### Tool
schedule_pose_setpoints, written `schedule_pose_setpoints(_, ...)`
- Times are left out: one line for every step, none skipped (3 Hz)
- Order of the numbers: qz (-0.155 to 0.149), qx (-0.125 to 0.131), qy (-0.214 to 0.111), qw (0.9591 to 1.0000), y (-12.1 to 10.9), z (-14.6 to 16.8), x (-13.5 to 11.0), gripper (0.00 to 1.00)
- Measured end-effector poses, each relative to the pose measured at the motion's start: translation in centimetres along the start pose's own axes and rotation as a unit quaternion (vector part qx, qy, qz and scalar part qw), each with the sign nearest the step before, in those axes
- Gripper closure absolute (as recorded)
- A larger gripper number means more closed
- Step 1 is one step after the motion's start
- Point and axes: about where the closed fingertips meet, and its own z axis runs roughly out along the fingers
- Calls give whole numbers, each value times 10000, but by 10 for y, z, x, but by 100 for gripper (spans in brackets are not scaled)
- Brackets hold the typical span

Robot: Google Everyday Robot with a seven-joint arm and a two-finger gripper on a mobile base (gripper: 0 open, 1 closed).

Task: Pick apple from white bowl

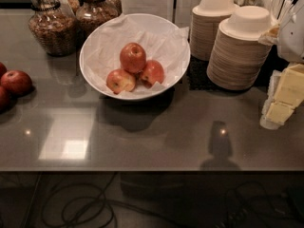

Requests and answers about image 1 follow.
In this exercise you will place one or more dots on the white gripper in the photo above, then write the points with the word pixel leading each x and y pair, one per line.
pixel 293 41

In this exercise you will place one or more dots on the red apple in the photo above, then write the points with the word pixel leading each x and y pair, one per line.
pixel 17 82
pixel 133 58
pixel 152 73
pixel 119 80

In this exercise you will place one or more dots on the white ceramic bowl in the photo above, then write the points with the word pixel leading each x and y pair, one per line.
pixel 95 70

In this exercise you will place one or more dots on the red apple on table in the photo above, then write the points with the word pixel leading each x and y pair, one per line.
pixel 17 82

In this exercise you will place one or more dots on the dark apple upper left edge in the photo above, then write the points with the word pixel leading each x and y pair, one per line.
pixel 3 69

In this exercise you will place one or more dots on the dark apple edge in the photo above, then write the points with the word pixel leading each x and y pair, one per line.
pixel 3 69
pixel 4 99

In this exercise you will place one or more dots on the dark apple lower left edge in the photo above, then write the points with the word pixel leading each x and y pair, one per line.
pixel 4 99

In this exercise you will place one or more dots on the front stack paper bowls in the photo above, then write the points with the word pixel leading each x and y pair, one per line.
pixel 237 55

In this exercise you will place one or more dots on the stack paper bowls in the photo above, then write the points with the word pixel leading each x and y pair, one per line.
pixel 237 55
pixel 205 20

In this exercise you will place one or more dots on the black mesh mat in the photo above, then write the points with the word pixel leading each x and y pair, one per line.
pixel 198 79

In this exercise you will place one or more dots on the rear stack paper bowls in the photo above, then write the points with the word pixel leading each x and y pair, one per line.
pixel 205 20

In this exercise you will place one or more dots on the white napkin box left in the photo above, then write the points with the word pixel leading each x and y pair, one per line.
pixel 147 0

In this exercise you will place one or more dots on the white paper liner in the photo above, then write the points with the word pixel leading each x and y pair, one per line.
pixel 104 48

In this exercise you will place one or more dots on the paper tag on jar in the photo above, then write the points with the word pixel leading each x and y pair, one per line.
pixel 66 8

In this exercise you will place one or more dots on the large glass granola jar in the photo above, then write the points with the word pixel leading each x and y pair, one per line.
pixel 53 28

